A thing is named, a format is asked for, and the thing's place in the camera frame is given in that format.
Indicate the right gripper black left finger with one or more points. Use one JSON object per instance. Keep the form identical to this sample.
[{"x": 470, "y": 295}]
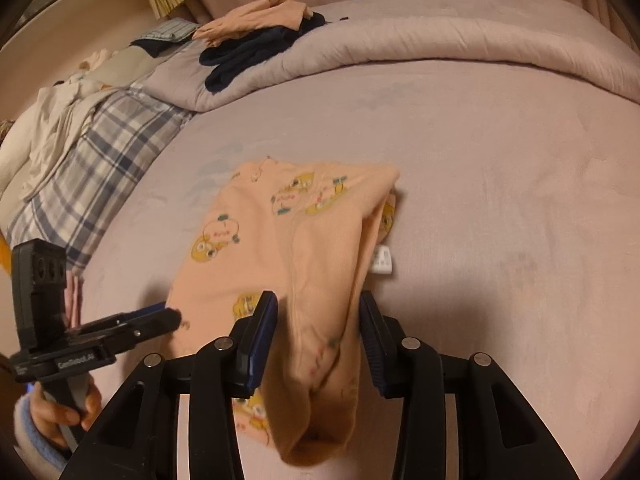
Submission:
[{"x": 135, "y": 436}]

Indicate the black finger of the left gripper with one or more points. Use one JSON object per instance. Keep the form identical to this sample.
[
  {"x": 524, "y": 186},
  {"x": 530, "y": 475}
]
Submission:
[
  {"x": 146, "y": 310},
  {"x": 116, "y": 333}
]

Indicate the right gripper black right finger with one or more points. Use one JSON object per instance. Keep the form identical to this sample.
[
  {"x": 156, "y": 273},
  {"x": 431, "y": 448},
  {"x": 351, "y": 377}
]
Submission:
[{"x": 462, "y": 411}]

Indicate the peach cartoon print pajama top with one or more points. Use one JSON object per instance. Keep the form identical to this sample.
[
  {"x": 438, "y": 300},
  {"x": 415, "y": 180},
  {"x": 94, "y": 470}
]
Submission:
[{"x": 308, "y": 234}]

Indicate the white crumpled clothes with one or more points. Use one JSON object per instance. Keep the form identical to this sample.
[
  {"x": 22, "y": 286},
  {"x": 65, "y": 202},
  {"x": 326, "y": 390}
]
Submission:
[{"x": 46, "y": 132}]

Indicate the left hand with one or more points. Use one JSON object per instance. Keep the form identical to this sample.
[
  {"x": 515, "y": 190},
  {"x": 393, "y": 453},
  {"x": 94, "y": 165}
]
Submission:
[{"x": 49, "y": 416}]

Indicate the light blue fuzzy sleeve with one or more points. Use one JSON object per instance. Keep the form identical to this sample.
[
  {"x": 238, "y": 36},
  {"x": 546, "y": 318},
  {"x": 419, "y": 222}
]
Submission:
[{"x": 42, "y": 459}]

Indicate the orange cloth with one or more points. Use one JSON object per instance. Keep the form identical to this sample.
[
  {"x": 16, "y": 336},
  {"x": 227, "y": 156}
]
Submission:
[{"x": 5, "y": 255}]

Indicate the plaid grey pillow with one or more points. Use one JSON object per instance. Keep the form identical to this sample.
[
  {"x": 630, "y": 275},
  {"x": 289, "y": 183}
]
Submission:
[{"x": 77, "y": 204}]

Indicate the pink bed sheet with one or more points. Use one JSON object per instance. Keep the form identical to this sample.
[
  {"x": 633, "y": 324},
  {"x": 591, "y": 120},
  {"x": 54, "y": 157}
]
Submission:
[{"x": 515, "y": 232}]

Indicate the dark navy garment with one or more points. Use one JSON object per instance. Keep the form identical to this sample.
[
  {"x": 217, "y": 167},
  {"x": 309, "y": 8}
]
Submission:
[{"x": 233, "y": 56}]

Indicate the striped blue folded cloth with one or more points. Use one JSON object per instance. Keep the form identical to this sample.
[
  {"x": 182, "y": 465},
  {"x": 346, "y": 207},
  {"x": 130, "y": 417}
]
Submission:
[{"x": 165, "y": 36}]

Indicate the peach folded garment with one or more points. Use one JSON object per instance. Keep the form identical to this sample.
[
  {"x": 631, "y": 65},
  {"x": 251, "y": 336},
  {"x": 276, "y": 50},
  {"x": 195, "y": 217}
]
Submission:
[{"x": 256, "y": 15}]

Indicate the pink folded duvet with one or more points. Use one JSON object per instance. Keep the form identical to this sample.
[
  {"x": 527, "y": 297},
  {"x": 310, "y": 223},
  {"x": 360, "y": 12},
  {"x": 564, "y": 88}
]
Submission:
[{"x": 550, "y": 34}]

